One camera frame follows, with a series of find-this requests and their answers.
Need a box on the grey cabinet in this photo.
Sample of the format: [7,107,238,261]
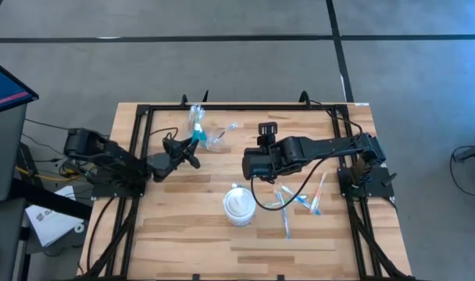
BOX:
[0,103,30,205]

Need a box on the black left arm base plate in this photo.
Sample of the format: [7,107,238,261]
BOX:
[91,167,148,198]

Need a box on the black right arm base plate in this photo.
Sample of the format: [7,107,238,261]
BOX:
[337,167,395,199]

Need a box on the black floor cable loop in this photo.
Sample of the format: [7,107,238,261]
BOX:
[450,144,475,198]

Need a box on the blue screen monitor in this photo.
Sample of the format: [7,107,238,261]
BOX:
[0,56,40,117]

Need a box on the black left wrist camera cable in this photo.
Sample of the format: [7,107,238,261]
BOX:
[149,126,180,144]

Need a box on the black stand bar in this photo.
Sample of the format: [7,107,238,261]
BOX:
[9,177,94,220]

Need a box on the white paper booklet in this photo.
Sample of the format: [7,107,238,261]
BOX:
[25,185,85,248]

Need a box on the clear plastic bag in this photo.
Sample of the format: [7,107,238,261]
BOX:
[184,104,227,154]

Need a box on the thin black floor cable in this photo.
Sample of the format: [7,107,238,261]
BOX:
[24,118,112,137]

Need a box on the white disinfecting wipes canister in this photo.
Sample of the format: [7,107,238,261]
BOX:
[222,186,258,228]

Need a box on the yellow cable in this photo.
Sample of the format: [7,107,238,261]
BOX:
[14,165,84,183]

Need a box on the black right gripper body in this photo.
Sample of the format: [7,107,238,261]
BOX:
[241,142,285,180]

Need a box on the black cable beside table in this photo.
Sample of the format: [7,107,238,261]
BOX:
[85,197,117,274]

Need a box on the black aluminium table frame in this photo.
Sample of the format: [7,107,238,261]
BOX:
[79,101,416,281]

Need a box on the black cable to right arm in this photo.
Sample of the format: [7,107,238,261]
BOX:
[309,100,366,136]

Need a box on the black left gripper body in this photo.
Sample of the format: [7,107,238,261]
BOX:
[162,136,191,167]

